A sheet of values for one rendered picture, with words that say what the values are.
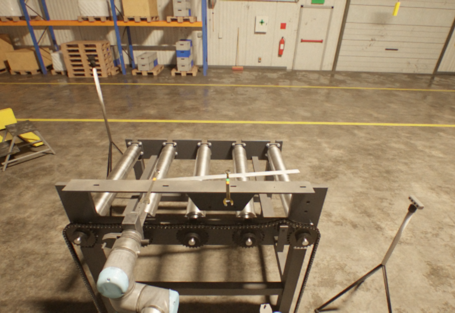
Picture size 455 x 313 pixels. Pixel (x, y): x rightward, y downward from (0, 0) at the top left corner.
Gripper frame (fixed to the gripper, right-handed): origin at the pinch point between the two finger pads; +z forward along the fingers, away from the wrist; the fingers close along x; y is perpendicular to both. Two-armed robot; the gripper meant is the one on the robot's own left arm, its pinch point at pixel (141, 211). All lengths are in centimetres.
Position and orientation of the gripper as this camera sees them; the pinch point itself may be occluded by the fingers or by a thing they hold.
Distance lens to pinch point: 111.0
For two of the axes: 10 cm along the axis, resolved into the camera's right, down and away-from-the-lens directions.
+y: 10.0, 0.1, 0.2
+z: -0.1, -5.0, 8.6
